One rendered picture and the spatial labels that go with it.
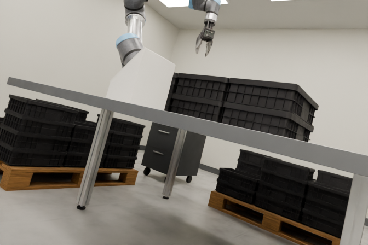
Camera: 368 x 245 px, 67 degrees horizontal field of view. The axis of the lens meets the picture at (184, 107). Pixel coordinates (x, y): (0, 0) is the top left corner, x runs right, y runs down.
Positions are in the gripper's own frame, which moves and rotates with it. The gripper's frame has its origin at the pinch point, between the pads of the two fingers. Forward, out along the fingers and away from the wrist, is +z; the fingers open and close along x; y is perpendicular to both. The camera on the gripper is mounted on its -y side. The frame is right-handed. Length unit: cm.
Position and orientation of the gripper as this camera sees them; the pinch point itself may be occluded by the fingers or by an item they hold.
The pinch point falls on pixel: (201, 53)
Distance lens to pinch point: 174.2
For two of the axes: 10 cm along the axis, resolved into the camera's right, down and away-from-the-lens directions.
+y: 1.8, -0.3, -9.8
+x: 9.5, 2.5, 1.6
